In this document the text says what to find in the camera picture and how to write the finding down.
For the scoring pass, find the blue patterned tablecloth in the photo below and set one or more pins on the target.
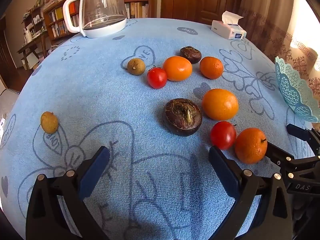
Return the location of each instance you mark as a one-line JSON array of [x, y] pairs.
[[158, 185]]

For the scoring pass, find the longan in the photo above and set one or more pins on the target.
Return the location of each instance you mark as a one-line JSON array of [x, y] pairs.
[[136, 66], [49, 122]]

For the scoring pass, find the smooth orange kumquat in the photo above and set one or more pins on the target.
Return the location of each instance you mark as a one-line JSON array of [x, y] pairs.
[[177, 68]]

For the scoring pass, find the wooden side desk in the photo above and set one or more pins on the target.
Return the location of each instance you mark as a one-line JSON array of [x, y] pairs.
[[30, 48]]

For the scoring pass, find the red cherry tomato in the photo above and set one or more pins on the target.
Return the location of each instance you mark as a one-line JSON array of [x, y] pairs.
[[223, 135], [156, 77]]

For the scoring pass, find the grey cushioned chair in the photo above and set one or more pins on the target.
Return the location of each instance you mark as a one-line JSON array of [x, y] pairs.
[[7, 100]]

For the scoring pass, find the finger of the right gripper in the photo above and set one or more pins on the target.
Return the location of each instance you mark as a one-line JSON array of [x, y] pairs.
[[311, 136], [280, 157]]

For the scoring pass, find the patterned beige curtain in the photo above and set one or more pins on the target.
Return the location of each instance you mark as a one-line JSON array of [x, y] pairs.
[[285, 28]]

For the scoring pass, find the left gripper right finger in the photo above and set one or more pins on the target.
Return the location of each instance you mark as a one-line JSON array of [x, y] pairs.
[[272, 219]]

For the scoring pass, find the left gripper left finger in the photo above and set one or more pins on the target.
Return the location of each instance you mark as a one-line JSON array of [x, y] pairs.
[[45, 219]]

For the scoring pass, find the glass electric kettle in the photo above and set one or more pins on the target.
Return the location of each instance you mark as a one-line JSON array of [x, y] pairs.
[[97, 18]]

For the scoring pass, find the mandarin orange with stem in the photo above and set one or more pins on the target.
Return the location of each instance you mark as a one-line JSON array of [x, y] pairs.
[[250, 145]]

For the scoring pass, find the light blue lattice basket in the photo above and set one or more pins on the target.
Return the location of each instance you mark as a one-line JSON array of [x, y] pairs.
[[296, 92]]

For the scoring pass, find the wooden bookshelf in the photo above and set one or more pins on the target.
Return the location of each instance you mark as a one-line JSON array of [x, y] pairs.
[[47, 15]]

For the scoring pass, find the tissue pack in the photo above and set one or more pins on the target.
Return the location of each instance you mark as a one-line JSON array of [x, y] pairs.
[[229, 27]]

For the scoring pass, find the small dark water chestnut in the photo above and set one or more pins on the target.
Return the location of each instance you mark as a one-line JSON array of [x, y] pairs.
[[191, 54]]

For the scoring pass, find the large dark water chestnut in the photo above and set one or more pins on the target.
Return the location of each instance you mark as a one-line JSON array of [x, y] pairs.
[[182, 117]]

